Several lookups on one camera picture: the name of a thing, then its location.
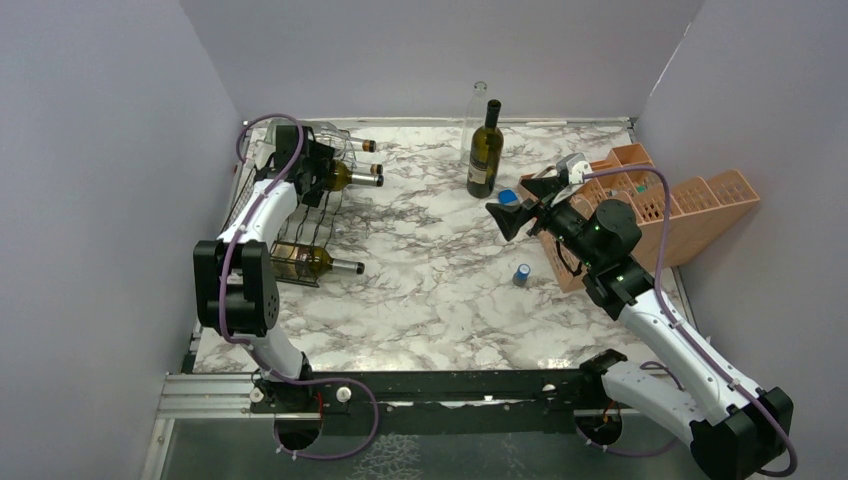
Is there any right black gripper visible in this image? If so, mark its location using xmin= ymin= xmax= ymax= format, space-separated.
xmin=487 ymin=175 xmax=603 ymax=269

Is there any wine bottle silver foil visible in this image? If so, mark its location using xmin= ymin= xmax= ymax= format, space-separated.
xmin=323 ymin=160 xmax=385 ymax=192
xmin=270 ymin=242 xmax=365 ymax=283

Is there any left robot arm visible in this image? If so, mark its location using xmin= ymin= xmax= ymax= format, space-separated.
xmin=193 ymin=116 xmax=318 ymax=411

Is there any blue rectangular small box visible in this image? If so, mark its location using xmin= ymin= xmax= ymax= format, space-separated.
xmin=497 ymin=189 xmax=521 ymax=207

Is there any black wire wine rack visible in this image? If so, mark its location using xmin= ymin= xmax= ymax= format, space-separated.
xmin=226 ymin=126 xmax=369 ymax=286

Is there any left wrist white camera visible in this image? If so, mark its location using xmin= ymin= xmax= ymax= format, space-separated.
xmin=248 ymin=128 xmax=276 ymax=170

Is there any wrist white camera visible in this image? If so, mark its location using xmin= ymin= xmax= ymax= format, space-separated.
xmin=248 ymin=128 xmax=276 ymax=170
xmin=556 ymin=153 xmax=593 ymax=196

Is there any clear bottle in rack top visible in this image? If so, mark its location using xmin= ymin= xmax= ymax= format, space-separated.
xmin=263 ymin=117 xmax=353 ymax=157

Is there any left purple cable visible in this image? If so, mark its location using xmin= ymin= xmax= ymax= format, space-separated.
xmin=218 ymin=113 xmax=382 ymax=463

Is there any lower wine bottle silver foil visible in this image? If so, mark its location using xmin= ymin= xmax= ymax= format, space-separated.
xmin=270 ymin=242 xmax=365 ymax=283

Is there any pink plastic organizer basket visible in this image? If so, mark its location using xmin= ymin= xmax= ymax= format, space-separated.
xmin=517 ymin=142 xmax=761 ymax=294

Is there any blue small cylinder can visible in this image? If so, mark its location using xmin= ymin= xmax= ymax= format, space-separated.
xmin=512 ymin=263 xmax=532 ymax=287

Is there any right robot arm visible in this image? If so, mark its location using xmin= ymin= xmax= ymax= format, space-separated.
xmin=485 ymin=177 xmax=799 ymax=479

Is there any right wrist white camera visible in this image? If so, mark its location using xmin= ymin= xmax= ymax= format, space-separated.
xmin=556 ymin=153 xmax=593 ymax=196

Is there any clear glass bottle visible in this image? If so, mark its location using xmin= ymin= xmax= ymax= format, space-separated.
xmin=460 ymin=81 xmax=488 ymax=166

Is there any dark green wine bottle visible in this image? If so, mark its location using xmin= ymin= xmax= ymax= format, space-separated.
xmin=466 ymin=99 xmax=504 ymax=199

